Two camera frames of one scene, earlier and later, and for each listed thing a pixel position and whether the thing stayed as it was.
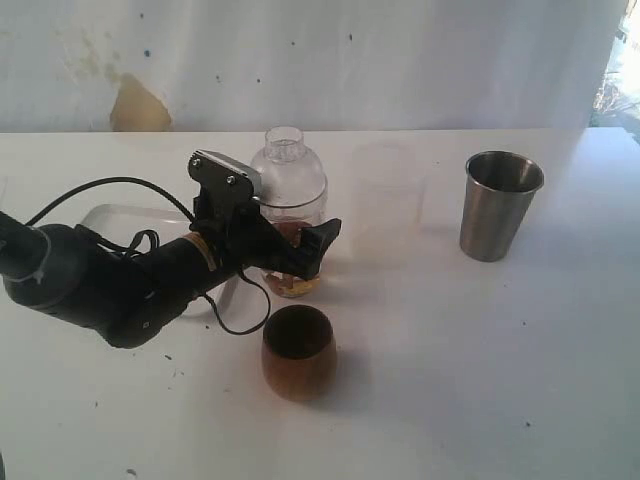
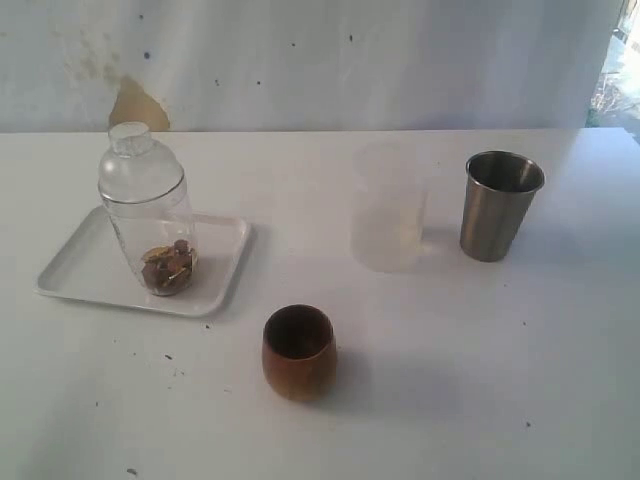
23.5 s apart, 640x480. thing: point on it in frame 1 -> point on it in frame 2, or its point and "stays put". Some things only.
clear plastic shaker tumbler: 289,220 -> 159,236
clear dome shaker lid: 291,174 -> 136,168
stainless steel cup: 498,194 stays put
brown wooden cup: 298,352 stays put
